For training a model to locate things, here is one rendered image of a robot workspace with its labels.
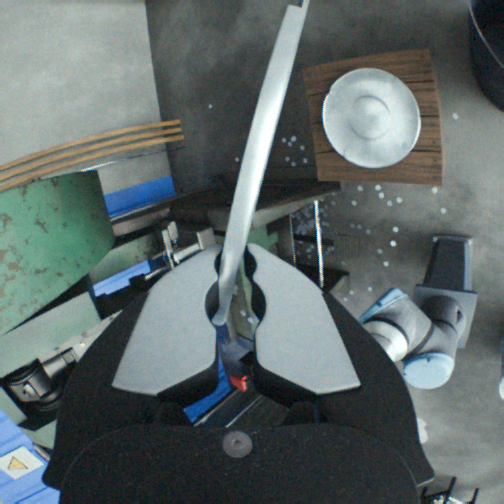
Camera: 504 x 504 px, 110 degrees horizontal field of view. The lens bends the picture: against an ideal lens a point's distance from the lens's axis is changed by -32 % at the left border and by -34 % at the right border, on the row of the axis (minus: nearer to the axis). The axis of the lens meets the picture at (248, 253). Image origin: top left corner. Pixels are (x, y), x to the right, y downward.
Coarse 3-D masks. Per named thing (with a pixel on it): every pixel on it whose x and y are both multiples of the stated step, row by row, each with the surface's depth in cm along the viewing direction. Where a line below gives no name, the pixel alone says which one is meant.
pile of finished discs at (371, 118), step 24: (360, 72) 56; (384, 72) 52; (336, 96) 65; (360, 96) 60; (384, 96) 55; (408, 96) 51; (336, 120) 68; (360, 120) 63; (384, 120) 58; (408, 120) 54; (336, 144) 71; (360, 144) 66; (384, 144) 61; (408, 144) 57
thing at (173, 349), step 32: (160, 288) 9; (192, 288) 9; (160, 320) 8; (192, 320) 8; (128, 352) 7; (160, 352) 7; (192, 352) 7; (128, 384) 6; (160, 384) 6; (192, 384) 6
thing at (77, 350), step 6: (132, 288) 83; (126, 294) 79; (132, 294) 79; (114, 300) 76; (120, 300) 76; (126, 300) 75; (120, 306) 72; (102, 330) 65; (90, 336) 62; (96, 336) 63; (84, 342) 61; (90, 342) 62; (72, 348) 62; (78, 348) 59; (84, 348) 61; (72, 354) 62; (78, 354) 59; (78, 360) 63
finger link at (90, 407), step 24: (120, 312) 8; (120, 336) 7; (96, 360) 6; (120, 360) 6; (72, 384) 5; (96, 384) 5; (72, 408) 5; (96, 408) 5; (120, 408) 5; (144, 408) 5; (72, 432) 4; (96, 432) 4; (72, 456) 4; (48, 480) 3
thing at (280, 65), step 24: (288, 24) 7; (288, 48) 7; (288, 72) 8; (264, 96) 8; (264, 120) 8; (264, 144) 8; (264, 168) 9; (240, 192) 9; (240, 216) 9; (240, 240) 10
